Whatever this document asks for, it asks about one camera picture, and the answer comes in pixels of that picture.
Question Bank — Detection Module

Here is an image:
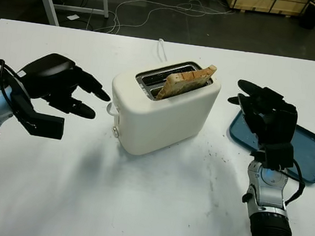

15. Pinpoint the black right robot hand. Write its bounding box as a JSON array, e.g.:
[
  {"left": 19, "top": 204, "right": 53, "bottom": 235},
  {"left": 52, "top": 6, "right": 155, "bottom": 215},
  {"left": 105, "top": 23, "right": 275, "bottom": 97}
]
[{"left": 223, "top": 78, "right": 303, "bottom": 151}]

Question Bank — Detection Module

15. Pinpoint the white toaster lever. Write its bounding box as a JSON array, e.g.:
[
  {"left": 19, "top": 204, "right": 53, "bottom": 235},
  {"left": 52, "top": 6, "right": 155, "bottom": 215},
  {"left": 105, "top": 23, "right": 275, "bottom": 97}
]
[{"left": 105, "top": 102, "right": 122, "bottom": 118}]

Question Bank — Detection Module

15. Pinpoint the black floor cable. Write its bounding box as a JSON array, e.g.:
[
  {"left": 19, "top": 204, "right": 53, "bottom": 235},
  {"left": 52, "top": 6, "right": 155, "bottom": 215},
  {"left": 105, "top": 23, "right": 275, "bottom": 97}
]
[{"left": 71, "top": 0, "right": 103, "bottom": 32}]

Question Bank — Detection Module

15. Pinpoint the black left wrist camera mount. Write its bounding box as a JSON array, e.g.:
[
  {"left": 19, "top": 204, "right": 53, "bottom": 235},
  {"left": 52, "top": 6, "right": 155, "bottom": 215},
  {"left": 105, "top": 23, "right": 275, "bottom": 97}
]
[{"left": 0, "top": 67, "right": 71, "bottom": 141}]

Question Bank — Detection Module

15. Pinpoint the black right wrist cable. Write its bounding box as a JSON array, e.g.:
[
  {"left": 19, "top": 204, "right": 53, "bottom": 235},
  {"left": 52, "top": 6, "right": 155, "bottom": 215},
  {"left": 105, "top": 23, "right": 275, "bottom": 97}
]
[{"left": 278, "top": 157, "right": 310, "bottom": 207}]

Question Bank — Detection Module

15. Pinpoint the wooden crate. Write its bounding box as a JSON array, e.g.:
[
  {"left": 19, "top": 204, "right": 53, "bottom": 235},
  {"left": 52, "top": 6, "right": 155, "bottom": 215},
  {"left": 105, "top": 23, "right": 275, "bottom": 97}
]
[{"left": 218, "top": 0, "right": 315, "bottom": 20}]

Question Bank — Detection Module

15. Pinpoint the slice of bread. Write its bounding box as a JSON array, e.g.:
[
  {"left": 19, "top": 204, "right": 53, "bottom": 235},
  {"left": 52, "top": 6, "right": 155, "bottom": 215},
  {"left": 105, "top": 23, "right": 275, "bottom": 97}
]
[{"left": 155, "top": 58, "right": 218, "bottom": 107}]

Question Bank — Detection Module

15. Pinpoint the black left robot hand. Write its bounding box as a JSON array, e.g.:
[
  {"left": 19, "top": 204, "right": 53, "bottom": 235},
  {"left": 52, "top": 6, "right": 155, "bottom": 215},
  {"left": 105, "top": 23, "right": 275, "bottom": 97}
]
[{"left": 14, "top": 49, "right": 116, "bottom": 122}]

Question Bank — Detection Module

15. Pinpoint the white floor cable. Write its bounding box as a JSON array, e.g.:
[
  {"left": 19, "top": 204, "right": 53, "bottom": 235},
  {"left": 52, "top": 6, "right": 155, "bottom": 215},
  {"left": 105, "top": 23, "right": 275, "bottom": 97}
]
[{"left": 110, "top": 0, "right": 235, "bottom": 47}]

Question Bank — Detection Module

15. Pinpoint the black trash bin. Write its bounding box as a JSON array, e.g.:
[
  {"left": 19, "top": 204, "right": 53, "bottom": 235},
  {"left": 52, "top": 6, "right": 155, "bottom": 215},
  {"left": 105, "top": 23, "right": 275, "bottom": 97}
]
[{"left": 298, "top": 0, "right": 315, "bottom": 31}]

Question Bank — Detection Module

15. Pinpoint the blue plastic tray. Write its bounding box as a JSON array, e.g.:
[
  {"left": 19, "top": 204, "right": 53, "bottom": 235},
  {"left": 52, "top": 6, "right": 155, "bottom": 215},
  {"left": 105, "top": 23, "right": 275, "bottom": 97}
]
[{"left": 223, "top": 108, "right": 315, "bottom": 185}]

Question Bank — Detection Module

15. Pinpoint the white toaster power cord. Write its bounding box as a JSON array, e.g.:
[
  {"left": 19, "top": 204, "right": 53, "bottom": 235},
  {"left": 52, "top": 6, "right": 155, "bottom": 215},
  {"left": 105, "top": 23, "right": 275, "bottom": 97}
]
[{"left": 154, "top": 38, "right": 170, "bottom": 64}]

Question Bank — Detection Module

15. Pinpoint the cream white toaster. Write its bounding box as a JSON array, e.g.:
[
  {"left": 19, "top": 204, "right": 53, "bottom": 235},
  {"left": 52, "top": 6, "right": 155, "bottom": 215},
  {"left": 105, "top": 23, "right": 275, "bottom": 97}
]
[{"left": 103, "top": 52, "right": 225, "bottom": 165}]

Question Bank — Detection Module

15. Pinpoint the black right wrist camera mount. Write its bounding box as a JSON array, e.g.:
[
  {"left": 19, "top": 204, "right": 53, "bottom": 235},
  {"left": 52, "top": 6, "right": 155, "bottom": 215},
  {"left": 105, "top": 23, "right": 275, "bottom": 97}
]
[{"left": 250, "top": 140, "right": 297, "bottom": 171}]

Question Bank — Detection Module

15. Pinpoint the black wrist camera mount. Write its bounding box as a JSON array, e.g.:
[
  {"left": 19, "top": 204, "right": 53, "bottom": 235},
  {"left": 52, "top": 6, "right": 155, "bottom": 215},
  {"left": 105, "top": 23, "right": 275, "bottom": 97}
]
[
  {"left": 250, "top": 140, "right": 297, "bottom": 171},
  {"left": 0, "top": 67, "right": 71, "bottom": 141}
]

